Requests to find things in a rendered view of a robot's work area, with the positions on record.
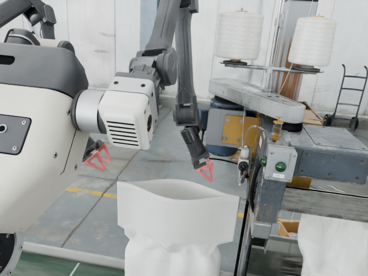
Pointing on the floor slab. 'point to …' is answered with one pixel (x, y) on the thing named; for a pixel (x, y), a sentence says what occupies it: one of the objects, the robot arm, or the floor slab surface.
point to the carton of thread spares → (286, 225)
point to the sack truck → (346, 104)
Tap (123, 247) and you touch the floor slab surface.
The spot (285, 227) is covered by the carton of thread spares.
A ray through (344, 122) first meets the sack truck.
